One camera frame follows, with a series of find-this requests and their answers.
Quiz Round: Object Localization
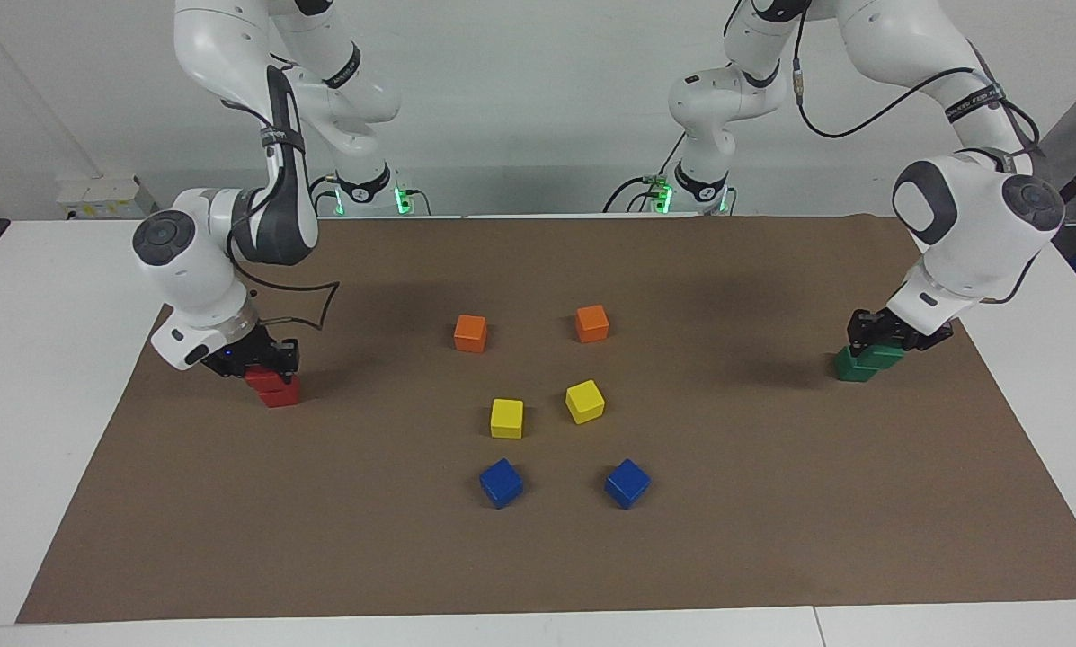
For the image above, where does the red wooden cube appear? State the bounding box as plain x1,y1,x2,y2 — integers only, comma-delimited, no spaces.
259,377,303,410
245,363,296,393

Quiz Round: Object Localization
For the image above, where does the green wooden cube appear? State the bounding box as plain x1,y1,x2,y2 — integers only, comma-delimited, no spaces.
832,352,880,384
848,340,905,370

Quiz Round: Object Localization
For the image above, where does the yellow wooden cube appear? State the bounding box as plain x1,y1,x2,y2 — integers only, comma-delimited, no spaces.
489,398,525,440
565,379,607,426

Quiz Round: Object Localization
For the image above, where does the blue wooden cube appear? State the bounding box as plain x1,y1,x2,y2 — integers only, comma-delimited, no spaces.
604,458,653,510
478,457,525,510

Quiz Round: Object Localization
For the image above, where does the brown table mat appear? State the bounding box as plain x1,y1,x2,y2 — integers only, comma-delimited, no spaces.
16,214,1076,625

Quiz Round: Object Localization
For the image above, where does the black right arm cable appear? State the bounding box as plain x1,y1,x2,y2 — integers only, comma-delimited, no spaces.
223,252,342,333

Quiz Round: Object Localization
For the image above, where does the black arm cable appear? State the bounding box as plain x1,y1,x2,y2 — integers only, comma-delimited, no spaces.
791,0,1042,306
223,252,342,333

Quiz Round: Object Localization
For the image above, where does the white wall socket box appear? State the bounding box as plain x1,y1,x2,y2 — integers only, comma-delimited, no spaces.
57,173,156,221

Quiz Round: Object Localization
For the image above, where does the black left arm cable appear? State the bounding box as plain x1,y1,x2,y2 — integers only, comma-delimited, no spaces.
791,0,1042,306

